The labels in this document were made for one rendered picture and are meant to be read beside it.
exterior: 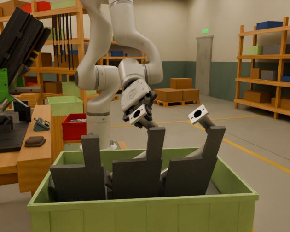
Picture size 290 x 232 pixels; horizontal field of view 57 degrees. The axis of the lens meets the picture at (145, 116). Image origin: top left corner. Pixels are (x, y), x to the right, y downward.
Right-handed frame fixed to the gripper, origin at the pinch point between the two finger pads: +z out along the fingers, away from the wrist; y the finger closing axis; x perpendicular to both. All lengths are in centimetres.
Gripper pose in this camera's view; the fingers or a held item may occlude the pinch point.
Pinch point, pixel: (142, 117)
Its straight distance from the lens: 76.5
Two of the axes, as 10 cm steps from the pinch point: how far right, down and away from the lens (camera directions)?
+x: 6.4, 5.4, 5.5
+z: 1.7, 6.0, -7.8
